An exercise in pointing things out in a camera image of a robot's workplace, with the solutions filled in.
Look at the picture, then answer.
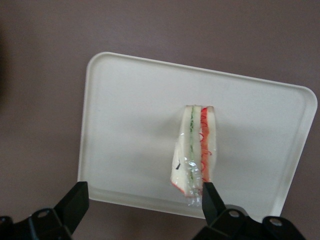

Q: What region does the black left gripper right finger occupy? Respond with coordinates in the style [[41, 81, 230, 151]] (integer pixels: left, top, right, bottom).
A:
[[191, 181, 306, 240]]

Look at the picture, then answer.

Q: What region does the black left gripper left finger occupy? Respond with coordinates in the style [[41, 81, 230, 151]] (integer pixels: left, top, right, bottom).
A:
[[0, 181, 90, 240]]

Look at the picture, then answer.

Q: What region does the plastic-wrapped triangle sandwich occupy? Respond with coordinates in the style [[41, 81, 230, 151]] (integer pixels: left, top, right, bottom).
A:
[[169, 104, 219, 208]]

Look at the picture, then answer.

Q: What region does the cream rectangular plastic tray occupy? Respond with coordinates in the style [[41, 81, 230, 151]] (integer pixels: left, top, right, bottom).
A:
[[77, 51, 318, 220]]

